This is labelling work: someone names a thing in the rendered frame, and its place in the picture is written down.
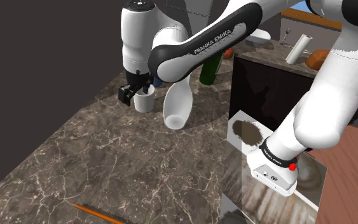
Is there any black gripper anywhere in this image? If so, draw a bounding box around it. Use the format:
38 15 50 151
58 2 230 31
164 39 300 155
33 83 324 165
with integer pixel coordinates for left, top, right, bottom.
118 69 154 108

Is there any white cup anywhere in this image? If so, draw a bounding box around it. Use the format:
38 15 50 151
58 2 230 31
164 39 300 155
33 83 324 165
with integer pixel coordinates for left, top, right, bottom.
133 84 156 114

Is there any white vase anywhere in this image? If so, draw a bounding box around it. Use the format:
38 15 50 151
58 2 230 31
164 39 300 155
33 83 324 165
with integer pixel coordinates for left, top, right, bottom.
162 74 195 130

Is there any dark green bottle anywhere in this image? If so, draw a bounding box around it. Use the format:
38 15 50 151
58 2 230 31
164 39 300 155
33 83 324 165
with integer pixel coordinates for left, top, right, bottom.
198 51 224 86

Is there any orange pencil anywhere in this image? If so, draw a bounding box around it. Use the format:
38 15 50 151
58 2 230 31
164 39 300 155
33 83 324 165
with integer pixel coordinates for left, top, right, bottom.
71 203 127 224

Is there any dark kitchen cabinet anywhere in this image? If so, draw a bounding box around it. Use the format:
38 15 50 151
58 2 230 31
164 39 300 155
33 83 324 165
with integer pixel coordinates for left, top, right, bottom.
229 55 358 132

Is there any white bowl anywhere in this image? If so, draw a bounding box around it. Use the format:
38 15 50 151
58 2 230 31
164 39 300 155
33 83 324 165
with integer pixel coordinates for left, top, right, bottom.
246 28 272 48

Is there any grey metal kitchen utensil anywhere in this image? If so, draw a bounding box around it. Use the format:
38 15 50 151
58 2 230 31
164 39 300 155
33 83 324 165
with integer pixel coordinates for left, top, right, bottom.
280 27 293 46

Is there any white paper towel roll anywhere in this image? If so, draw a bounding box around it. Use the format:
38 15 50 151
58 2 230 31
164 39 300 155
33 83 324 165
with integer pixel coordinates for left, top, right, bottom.
285 33 313 66

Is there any patterned robot stand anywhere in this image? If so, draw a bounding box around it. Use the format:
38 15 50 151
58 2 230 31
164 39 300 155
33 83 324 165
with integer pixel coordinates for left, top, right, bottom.
219 109 328 224

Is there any orange bread loaf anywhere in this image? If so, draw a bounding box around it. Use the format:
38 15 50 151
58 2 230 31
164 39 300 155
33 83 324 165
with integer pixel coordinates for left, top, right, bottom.
305 49 332 71

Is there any window with wooden frame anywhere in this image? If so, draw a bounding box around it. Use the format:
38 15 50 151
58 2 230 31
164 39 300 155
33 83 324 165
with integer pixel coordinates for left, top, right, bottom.
280 0 343 31

